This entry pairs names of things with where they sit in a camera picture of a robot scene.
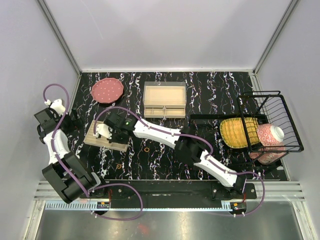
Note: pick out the beige jewelry box with drawers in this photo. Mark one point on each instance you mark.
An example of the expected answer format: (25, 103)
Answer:
(164, 100)

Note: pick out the pink dotted plate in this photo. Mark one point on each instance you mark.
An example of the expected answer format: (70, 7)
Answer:
(107, 90)

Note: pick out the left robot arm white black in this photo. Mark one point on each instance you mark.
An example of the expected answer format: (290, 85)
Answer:
(65, 171)

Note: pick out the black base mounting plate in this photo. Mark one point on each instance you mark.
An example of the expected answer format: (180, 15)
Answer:
(172, 194)

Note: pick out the beige jewelry tray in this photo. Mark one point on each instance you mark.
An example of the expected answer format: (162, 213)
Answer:
(102, 142)

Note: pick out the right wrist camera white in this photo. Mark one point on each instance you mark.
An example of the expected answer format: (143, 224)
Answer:
(102, 130)

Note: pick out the yellow woven bamboo plate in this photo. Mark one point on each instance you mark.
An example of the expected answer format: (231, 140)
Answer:
(233, 132)

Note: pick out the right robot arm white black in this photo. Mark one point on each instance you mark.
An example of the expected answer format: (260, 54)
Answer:
(188, 148)

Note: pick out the pink floral ceramic bowl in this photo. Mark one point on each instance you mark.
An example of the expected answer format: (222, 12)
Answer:
(270, 135)

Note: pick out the black wire dish rack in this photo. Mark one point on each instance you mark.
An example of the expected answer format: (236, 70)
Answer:
(268, 107)

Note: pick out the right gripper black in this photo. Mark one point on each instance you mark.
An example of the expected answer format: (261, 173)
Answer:
(113, 140)

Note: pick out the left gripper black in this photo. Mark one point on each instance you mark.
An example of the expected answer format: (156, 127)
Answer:
(75, 125)

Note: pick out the pink patterned cup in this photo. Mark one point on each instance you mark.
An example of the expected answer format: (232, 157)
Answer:
(268, 157)

